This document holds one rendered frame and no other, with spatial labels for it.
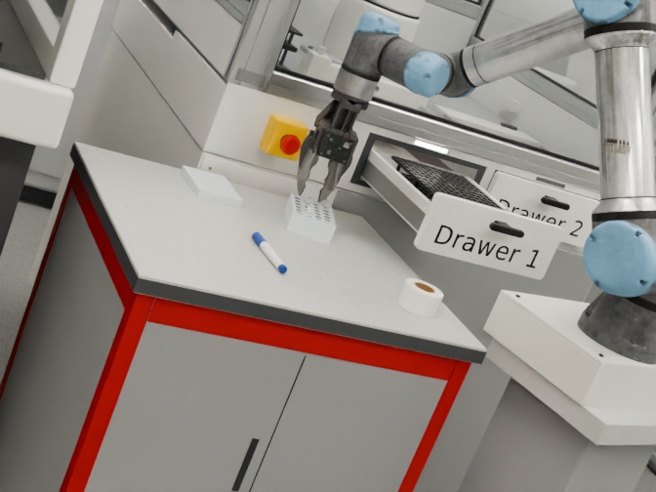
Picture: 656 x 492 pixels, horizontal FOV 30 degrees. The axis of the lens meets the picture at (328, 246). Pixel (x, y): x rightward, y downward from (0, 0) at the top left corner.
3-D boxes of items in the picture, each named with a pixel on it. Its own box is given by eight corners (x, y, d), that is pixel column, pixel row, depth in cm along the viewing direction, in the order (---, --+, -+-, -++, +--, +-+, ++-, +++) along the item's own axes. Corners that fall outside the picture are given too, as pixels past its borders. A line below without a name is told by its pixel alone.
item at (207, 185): (239, 208, 226) (243, 200, 225) (196, 197, 222) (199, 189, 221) (221, 183, 236) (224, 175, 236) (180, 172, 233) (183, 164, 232)
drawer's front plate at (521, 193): (583, 247, 277) (603, 204, 274) (478, 219, 264) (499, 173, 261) (579, 244, 279) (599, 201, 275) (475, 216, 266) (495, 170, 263)
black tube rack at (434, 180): (498, 245, 241) (512, 216, 239) (424, 225, 233) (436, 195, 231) (451, 203, 260) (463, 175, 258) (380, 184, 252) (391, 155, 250)
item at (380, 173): (533, 267, 236) (547, 239, 234) (423, 239, 225) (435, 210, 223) (446, 191, 270) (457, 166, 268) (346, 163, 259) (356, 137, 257)
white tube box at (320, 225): (328, 245, 225) (336, 226, 224) (286, 229, 224) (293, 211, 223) (324, 224, 237) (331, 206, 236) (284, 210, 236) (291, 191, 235)
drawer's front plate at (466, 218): (542, 280, 236) (565, 229, 233) (416, 249, 223) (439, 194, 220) (537, 276, 237) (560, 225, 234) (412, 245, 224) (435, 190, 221)
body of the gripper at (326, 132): (309, 155, 222) (333, 94, 219) (307, 143, 230) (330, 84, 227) (348, 170, 224) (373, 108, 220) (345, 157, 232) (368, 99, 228)
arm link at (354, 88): (339, 62, 226) (380, 78, 227) (330, 86, 227) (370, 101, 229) (342, 70, 219) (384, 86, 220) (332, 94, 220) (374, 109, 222)
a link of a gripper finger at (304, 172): (286, 194, 226) (310, 152, 224) (285, 185, 232) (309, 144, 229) (302, 202, 227) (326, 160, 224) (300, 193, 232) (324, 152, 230)
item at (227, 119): (606, 260, 283) (633, 203, 279) (202, 150, 238) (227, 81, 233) (436, 127, 364) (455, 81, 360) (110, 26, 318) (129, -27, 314)
